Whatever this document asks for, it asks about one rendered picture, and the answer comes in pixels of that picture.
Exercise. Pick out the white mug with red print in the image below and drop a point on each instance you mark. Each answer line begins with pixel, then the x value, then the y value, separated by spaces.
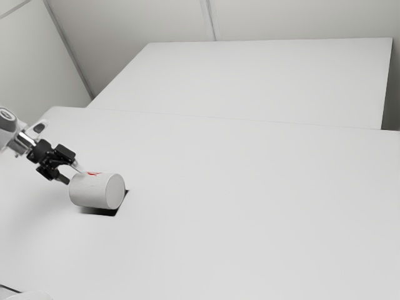
pixel 93 190

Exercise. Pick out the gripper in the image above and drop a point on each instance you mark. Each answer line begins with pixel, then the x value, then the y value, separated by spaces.
pixel 40 150

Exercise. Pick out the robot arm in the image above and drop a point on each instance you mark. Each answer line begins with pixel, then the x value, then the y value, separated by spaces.
pixel 7 123

